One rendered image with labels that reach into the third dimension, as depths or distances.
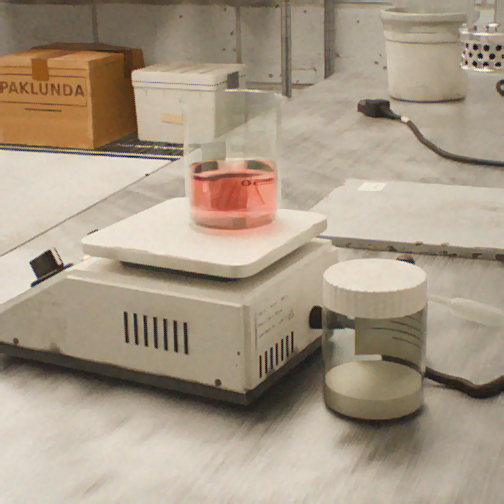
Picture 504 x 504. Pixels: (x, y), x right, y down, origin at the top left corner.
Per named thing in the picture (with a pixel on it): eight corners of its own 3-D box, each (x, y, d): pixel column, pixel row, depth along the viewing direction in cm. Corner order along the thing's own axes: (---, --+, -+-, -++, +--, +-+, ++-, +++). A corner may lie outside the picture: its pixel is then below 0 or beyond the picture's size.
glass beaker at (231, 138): (166, 238, 71) (160, 102, 68) (209, 212, 76) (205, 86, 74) (270, 249, 68) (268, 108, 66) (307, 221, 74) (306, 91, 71)
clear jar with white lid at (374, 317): (396, 434, 63) (398, 298, 61) (303, 410, 66) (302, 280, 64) (441, 395, 68) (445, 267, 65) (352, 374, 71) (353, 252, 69)
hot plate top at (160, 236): (73, 254, 70) (72, 240, 69) (176, 207, 80) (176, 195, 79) (245, 281, 64) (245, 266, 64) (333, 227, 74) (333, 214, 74)
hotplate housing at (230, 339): (-19, 356, 75) (-30, 240, 73) (98, 295, 86) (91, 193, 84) (282, 421, 65) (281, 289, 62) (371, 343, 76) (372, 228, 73)
